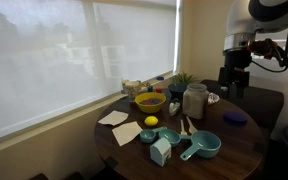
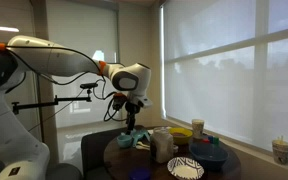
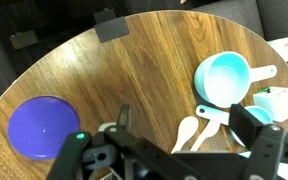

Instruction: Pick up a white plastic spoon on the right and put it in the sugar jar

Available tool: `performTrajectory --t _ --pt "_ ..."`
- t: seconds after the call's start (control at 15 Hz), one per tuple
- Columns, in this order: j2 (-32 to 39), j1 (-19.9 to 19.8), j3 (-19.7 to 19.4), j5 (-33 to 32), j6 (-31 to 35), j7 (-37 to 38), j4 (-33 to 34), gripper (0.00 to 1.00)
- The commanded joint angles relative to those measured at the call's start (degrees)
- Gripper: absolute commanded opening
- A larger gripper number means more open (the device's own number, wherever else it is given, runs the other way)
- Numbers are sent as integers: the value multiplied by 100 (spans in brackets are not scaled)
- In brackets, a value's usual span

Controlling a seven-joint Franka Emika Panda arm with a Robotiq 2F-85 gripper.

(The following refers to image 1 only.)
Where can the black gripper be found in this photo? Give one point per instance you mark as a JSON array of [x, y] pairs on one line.
[[238, 60]]

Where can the white vertical post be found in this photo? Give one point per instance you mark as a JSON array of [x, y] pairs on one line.
[[191, 126]]

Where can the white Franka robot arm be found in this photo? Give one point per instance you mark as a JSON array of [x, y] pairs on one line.
[[240, 20]]

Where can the dark blue jar lid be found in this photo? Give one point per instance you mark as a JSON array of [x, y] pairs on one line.
[[235, 118]]

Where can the glass sugar jar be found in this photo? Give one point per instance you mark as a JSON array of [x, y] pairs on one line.
[[195, 101]]

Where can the white plastic spoon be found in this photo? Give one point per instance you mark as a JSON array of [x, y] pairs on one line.
[[183, 128]]

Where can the blue white patterned bowl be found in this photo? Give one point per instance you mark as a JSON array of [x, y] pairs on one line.
[[213, 98]]

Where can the dark upholstered armchair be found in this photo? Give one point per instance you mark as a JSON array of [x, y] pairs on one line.
[[264, 103]]

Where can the green spiky potted plant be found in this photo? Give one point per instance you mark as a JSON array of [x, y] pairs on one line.
[[184, 78]]

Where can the dark blue bowl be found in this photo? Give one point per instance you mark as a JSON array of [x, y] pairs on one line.
[[176, 90]]

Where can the large teal measuring cup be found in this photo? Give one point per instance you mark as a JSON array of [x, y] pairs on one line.
[[205, 145]]

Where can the small blue lid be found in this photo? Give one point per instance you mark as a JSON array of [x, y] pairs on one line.
[[160, 78]]

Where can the red block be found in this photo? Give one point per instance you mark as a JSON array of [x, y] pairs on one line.
[[159, 90]]

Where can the green cylinder block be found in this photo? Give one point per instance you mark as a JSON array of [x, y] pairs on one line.
[[150, 88]]

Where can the yellow bowl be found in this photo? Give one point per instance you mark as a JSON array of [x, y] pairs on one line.
[[150, 108]]

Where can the yellow lemon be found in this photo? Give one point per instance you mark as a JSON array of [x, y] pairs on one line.
[[151, 120]]

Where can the patterned paper cup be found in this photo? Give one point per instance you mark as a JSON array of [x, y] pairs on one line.
[[133, 90]]

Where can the small teal measuring cup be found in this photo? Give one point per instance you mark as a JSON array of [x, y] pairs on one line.
[[147, 136]]

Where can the small toy milk carton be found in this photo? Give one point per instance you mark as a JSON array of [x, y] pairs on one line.
[[160, 152]]

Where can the white paper napkin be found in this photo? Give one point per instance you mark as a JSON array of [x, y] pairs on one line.
[[126, 132], [114, 118]]

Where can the large translucent roller blind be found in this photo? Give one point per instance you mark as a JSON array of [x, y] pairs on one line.
[[50, 60]]

